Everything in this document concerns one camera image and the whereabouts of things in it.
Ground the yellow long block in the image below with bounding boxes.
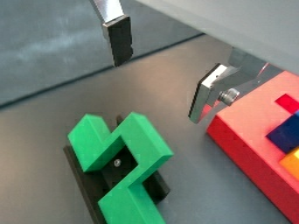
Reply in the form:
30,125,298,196
280,146,299,180

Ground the green stepped block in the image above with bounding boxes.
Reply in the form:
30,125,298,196
67,111,176,224

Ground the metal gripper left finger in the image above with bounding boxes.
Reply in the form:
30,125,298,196
90,0,134,67

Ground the blue block left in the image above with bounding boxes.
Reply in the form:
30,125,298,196
266,110,299,153

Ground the red base board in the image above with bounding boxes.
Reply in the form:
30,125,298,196
208,72,299,224

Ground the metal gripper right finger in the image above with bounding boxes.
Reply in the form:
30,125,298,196
189,47,269,123

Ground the black angle fixture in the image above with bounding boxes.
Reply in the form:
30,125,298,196
62,114,173,224

